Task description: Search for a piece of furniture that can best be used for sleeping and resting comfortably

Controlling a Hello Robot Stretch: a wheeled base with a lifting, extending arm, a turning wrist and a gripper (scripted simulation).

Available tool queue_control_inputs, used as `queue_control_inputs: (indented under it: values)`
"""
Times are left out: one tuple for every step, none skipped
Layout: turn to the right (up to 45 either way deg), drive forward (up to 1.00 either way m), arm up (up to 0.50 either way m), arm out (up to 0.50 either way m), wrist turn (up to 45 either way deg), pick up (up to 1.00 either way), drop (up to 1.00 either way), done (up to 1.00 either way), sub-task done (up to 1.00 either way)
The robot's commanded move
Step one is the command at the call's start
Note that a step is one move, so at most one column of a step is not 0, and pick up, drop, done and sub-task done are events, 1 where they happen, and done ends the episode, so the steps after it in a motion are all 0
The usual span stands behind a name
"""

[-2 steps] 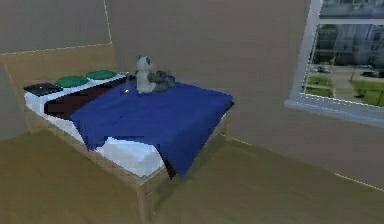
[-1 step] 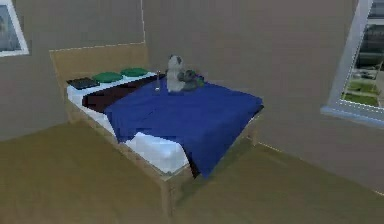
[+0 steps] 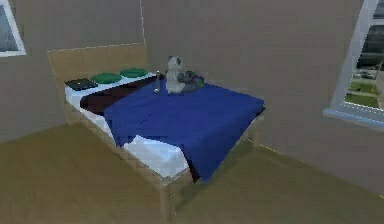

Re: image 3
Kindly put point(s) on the blue blanket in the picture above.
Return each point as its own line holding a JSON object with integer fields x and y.
{"x": 193, "y": 116}

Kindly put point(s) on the grey and white plush toy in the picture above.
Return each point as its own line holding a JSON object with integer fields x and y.
{"x": 175, "y": 76}

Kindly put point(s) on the clear bottle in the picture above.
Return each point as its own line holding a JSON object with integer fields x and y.
{"x": 156, "y": 82}

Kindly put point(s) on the wooden bed with white mattress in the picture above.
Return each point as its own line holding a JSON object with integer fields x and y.
{"x": 156, "y": 156}

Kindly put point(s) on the green pillow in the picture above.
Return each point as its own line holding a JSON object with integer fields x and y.
{"x": 106, "y": 78}
{"x": 134, "y": 72}

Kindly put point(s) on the dark maroon sheet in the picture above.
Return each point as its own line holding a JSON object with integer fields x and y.
{"x": 106, "y": 96}

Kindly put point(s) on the white framed window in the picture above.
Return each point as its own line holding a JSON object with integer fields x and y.
{"x": 361, "y": 66}

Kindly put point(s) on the white framed picture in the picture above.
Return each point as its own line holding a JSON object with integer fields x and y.
{"x": 8, "y": 31}

